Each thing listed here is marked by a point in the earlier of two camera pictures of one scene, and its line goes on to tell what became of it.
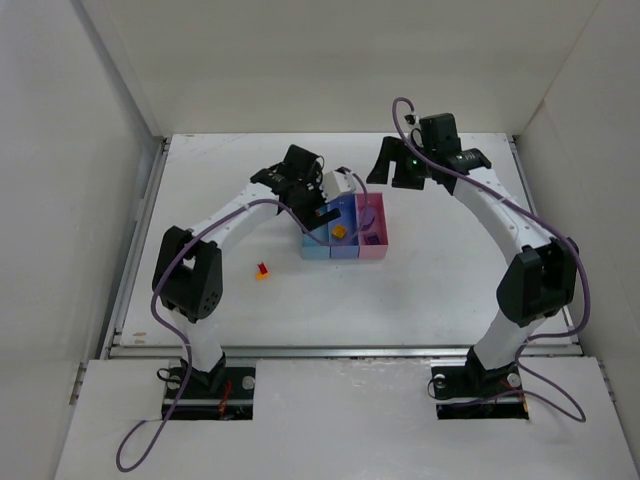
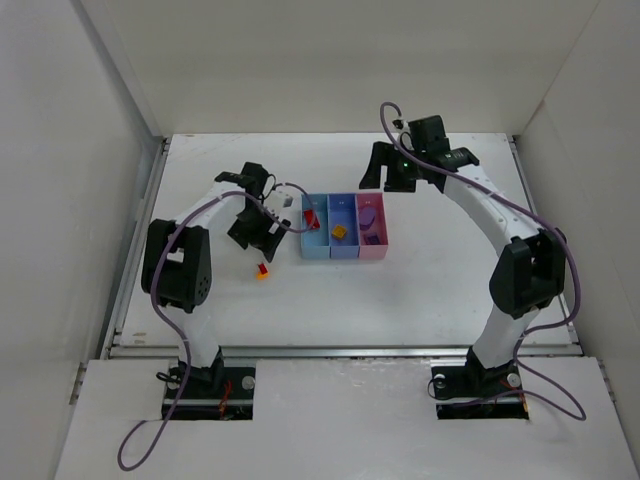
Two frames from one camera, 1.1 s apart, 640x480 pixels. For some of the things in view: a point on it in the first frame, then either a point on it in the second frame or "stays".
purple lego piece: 366,217 stays
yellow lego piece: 339,231 stays
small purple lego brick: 373,239 stays
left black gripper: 310,210 to 258,232
